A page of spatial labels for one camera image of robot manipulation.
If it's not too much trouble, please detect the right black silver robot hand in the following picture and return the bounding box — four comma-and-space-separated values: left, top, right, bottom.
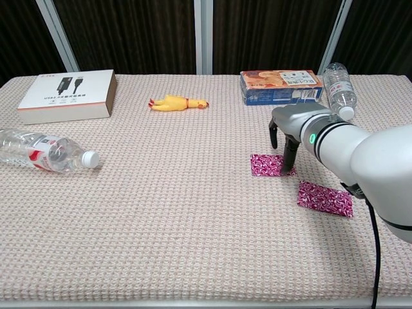
268, 101, 333, 176

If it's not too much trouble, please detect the white usb cable box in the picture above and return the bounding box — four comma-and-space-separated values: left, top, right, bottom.
17, 69, 118, 126

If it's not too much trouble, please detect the dark corrugated partition panel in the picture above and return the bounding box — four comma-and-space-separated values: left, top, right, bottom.
212, 0, 342, 75
328, 0, 412, 86
0, 0, 67, 88
53, 0, 197, 75

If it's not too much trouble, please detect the orange blue snack box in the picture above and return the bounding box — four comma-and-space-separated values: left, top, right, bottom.
239, 69, 324, 107

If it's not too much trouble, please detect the clear water bottle white label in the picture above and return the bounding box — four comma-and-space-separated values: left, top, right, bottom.
323, 62, 359, 120

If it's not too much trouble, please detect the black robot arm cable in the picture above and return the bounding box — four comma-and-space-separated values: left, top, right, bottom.
341, 182, 383, 309

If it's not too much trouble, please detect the yellow rubber chicken toy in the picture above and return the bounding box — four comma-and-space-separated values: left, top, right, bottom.
147, 93, 211, 113

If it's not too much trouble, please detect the pink waffle tablecloth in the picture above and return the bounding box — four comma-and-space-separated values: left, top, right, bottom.
0, 73, 412, 302

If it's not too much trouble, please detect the clear water bottle red label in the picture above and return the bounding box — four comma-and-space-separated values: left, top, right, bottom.
0, 127, 100, 175

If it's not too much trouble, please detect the grey aluminium partition post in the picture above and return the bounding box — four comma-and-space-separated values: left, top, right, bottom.
34, 0, 80, 73
192, 0, 214, 75
317, 0, 354, 75

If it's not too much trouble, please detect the magenta patterned cloth square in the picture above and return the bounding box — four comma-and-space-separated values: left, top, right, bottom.
297, 180, 354, 220

